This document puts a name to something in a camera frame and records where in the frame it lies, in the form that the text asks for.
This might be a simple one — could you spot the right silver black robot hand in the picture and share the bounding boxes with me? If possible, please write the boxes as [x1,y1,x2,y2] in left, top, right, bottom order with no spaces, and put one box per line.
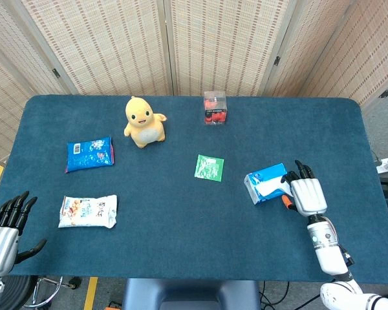
[280,160,328,218]

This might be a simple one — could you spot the blue table mat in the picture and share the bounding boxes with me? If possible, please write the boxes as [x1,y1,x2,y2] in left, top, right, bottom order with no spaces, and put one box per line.
[0,94,388,285]

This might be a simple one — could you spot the white snack bag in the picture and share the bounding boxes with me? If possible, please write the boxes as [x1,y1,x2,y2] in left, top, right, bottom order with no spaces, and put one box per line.
[58,194,118,229]

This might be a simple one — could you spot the green sachet packet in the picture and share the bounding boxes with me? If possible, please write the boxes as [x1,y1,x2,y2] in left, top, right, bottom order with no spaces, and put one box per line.
[194,154,225,183]

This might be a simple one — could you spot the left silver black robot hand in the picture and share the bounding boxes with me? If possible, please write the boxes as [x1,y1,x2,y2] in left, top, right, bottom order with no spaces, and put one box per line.
[0,191,48,277]

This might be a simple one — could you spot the blue snack bag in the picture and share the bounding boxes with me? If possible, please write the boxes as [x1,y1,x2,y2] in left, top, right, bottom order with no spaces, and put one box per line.
[65,136,115,174]

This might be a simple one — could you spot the chrome stool base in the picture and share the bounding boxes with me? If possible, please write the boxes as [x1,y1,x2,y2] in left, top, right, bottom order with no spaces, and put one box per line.
[22,275,81,309]

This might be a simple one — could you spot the yellow plush dinosaur toy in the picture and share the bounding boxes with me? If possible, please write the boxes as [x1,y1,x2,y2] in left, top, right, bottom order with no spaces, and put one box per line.
[124,96,167,149]

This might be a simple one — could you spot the woven folding screen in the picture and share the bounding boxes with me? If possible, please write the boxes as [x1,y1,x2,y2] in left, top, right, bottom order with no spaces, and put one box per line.
[0,0,388,162]

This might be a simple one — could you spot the clear box with red items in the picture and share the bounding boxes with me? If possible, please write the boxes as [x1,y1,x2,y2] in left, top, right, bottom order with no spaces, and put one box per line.
[202,90,228,125]

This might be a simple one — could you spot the blue white tissue pack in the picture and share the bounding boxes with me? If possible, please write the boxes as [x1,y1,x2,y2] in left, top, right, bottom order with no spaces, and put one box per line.
[244,163,292,205]

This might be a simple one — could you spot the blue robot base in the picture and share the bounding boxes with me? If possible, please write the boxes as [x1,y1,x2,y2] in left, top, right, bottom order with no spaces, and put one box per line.
[121,277,262,310]

